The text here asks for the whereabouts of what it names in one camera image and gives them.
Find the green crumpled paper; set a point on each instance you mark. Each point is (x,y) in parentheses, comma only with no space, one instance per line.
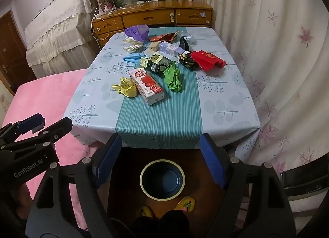
(173,77)

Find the small pale yellow carton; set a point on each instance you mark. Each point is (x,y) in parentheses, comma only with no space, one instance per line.
(144,61)

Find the yellow slipper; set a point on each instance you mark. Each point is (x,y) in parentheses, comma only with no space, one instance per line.
(146,212)
(186,203)

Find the small brown box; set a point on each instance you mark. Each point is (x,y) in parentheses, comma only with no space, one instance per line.
(154,46)

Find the person's dark trousers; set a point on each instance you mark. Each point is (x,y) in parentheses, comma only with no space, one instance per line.
(162,225)

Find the red white milk carton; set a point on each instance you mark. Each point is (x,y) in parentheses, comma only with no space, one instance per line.
(146,83)

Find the black box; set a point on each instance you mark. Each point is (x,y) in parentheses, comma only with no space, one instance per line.
(184,44)

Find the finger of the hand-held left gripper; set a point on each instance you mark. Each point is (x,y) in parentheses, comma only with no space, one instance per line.
(59,127)
(30,122)

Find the crumpled blue paper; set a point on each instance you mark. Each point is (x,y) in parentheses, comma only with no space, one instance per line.
(132,57)

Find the dark green carton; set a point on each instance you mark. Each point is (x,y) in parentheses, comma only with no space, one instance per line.
(160,63)

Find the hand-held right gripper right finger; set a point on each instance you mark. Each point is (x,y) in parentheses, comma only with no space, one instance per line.
(212,160)

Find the yellow crumpled paper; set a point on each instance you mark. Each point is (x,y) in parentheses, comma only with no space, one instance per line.
(126,87)

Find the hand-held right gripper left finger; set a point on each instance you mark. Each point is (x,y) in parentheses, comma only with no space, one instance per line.
(110,155)

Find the cream lace cloth cover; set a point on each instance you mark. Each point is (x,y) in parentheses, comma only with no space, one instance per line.
(56,27)

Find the black gold snack wrapper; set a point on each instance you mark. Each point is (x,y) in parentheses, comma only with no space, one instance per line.
(187,61)

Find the tree print tablecloth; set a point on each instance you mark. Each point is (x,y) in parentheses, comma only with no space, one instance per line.
(223,94)

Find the purple plastic bag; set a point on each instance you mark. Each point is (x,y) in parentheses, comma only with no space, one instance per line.
(136,32)

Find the red pouch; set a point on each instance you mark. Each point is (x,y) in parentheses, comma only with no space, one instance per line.
(208,59)

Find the blue bin with cream rim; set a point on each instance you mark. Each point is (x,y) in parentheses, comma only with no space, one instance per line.
(162,182)

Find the clear plastic packaging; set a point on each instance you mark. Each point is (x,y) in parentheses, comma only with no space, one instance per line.
(189,37)

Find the red orange snack packet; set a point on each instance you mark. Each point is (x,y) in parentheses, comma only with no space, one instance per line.
(164,38)

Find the pink blanket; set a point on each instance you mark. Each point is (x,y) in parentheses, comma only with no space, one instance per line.
(46,94)

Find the lavender white box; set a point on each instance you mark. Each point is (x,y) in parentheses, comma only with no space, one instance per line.
(169,47)

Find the brown wooden door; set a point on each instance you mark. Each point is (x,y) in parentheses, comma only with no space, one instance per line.
(10,47)

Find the white power strip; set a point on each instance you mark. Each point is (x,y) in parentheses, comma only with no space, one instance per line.
(102,14)

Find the wooden dresser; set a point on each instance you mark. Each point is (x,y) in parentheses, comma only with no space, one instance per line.
(149,18)

